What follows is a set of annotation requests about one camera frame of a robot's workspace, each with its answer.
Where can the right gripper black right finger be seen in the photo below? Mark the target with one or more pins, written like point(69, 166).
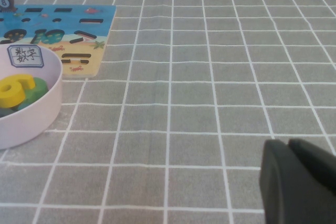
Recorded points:
point(317, 163)

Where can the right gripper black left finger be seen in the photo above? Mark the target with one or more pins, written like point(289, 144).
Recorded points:
point(286, 195)

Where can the blue number shape puzzle board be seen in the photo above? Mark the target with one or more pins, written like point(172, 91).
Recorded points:
point(86, 35)

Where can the pale pink plastic bowl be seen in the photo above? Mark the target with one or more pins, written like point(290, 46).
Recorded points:
point(34, 124)

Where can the green number piece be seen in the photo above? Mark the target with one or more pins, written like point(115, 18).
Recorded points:
point(39, 87)

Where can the teal number piece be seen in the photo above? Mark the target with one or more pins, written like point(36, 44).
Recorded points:
point(19, 106)

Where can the yellow number six piece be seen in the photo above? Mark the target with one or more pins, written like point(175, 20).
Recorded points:
point(13, 90)

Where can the grey white-checked tablecloth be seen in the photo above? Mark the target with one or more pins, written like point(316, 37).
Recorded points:
point(210, 90)

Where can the white handwritten paper label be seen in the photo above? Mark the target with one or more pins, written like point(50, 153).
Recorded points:
point(25, 56)

